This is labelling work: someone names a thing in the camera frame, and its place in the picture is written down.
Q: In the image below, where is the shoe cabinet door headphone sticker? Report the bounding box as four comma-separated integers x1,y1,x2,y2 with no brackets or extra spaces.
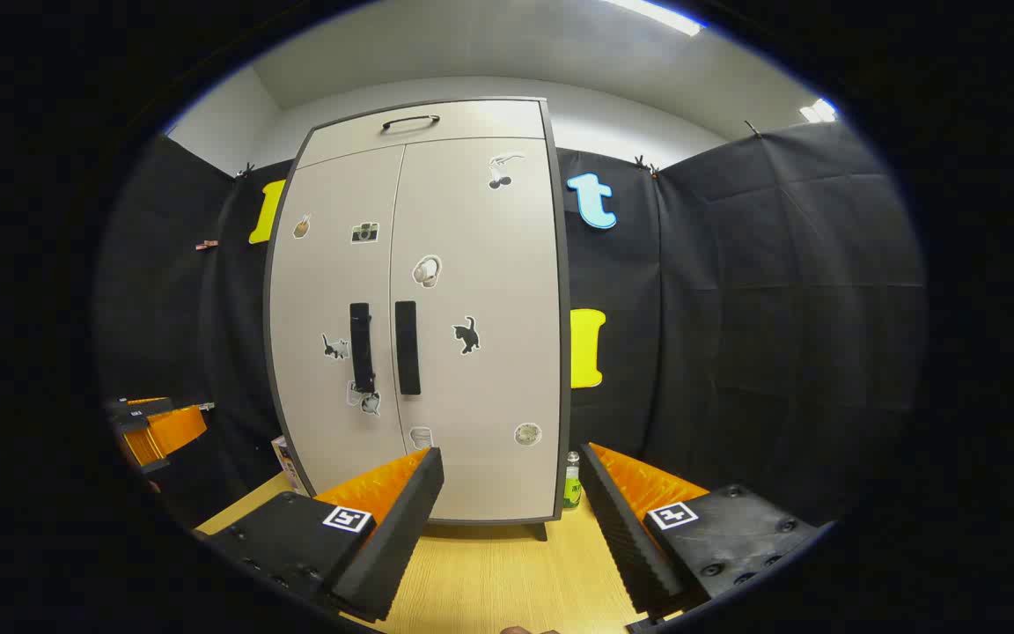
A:
390,136,561,522

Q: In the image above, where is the black backdrop cloth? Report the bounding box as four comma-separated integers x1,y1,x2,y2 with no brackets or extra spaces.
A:
93,119,926,529

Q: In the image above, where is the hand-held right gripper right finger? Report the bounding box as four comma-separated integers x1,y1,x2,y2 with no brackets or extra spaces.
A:
578,442,823,619

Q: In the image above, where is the white spine book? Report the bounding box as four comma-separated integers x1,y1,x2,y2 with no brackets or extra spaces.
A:
272,436,305,494

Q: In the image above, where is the grey cabinet drawer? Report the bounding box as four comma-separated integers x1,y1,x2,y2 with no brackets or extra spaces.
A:
296,99,547,170

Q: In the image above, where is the grey double-door shoe cabinet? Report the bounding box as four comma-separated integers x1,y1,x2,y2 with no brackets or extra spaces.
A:
262,97,571,540

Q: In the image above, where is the shoe cabinet door camera sticker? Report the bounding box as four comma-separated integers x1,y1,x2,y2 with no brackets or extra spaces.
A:
268,144,407,498

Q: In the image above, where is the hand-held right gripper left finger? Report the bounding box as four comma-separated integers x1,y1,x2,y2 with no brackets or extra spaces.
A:
195,446,445,623

